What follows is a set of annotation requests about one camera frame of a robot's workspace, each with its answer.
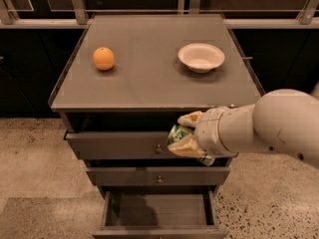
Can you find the metal window frame rail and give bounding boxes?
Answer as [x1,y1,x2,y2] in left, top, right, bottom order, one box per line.
[0,0,319,29]

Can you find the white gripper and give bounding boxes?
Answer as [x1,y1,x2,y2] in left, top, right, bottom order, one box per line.
[167,107,236,158]

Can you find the grey drawer cabinet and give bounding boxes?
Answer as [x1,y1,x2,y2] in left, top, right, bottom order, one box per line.
[48,13,269,239]

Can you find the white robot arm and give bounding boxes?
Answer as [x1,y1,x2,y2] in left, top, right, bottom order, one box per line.
[167,89,319,168]

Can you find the bottom grey drawer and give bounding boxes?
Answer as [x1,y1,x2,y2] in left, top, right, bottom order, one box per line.
[93,189,226,239]

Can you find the grey drawer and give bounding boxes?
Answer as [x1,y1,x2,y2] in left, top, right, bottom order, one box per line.
[93,189,226,239]
[63,129,249,160]
[87,166,230,186]

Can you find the white paper bowl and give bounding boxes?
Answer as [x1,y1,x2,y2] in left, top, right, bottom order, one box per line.
[177,43,225,74]

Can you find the middle grey drawer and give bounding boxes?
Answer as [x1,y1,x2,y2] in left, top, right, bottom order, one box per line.
[87,166,230,186]

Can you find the crushed green can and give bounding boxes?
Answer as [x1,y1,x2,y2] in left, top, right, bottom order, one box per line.
[167,125,215,166]

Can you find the orange fruit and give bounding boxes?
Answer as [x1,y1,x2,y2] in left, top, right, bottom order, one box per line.
[93,47,115,71]

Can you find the top grey drawer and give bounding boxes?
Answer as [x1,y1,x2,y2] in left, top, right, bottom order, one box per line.
[63,129,249,160]

